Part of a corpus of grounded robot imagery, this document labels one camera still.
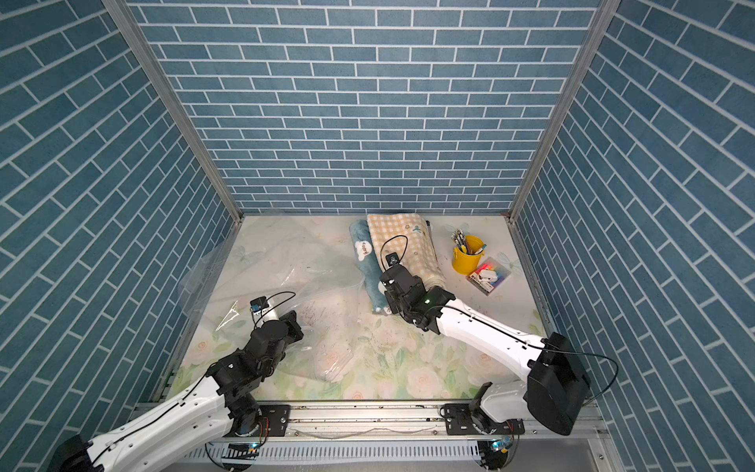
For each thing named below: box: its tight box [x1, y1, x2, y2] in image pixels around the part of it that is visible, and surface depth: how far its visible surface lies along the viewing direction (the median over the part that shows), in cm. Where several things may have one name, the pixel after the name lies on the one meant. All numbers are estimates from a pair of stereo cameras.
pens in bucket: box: [450, 228, 479, 255], surface depth 96 cm
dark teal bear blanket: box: [348, 219, 389, 312], surface depth 92 cm
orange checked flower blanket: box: [367, 213, 447, 290], surface depth 96 cm
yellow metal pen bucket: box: [451, 247, 484, 276], surface depth 101 cm
